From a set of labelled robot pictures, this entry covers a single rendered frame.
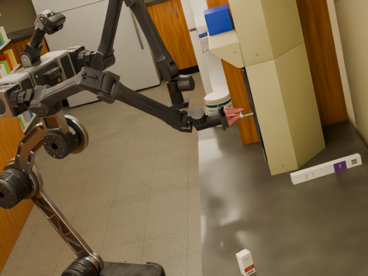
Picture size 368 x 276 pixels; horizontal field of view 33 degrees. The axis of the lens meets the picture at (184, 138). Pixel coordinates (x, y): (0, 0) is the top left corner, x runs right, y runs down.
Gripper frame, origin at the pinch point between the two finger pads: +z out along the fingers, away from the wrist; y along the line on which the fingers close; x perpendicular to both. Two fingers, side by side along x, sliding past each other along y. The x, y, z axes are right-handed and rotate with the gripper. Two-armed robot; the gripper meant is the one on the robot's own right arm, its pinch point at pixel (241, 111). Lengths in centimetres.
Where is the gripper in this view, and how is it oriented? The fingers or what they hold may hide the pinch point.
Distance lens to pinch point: 257.1
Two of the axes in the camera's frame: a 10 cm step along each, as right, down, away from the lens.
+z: 9.6, -2.6, -0.8
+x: -0.1, -3.2, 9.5
